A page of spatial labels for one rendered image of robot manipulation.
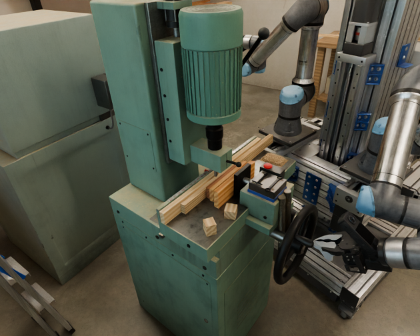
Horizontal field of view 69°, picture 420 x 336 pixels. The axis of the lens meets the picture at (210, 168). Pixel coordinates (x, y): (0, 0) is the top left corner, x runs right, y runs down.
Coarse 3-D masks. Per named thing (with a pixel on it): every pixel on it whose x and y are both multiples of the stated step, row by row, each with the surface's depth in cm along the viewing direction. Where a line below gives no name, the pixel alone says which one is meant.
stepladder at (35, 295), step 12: (0, 264) 120; (12, 264) 139; (0, 276) 123; (12, 276) 126; (24, 276) 132; (12, 288) 129; (24, 288) 132; (36, 288) 156; (24, 300) 137; (36, 300) 139; (48, 300) 150; (36, 312) 146
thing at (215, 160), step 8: (192, 144) 110; (200, 144) 110; (192, 152) 110; (200, 152) 108; (208, 152) 105; (216, 152) 105; (224, 152) 105; (192, 160) 113; (200, 160) 110; (208, 160) 107; (216, 160) 104; (224, 160) 105; (216, 168) 106; (224, 168) 107
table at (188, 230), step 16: (256, 160) 131; (288, 176) 128; (208, 208) 107; (224, 208) 106; (240, 208) 106; (160, 224) 103; (176, 224) 101; (192, 224) 101; (224, 224) 100; (240, 224) 105; (256, 224) 104; (176, 240) 101; (192, 240) 95; (208, 240) 95; (224, 240) 99; (208, 256) 94
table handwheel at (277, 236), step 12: (312, 204) 102; (300, 216) 94; (312, 216) 108; (276, 228) 108; (288, 228) 94; (300, 228) 102; (312, 228) 112; (288, 240) 91; (288, 252) 101; (300, 252) 101; (276, 264) 93; (276, 276) 95; (288, 276) 106
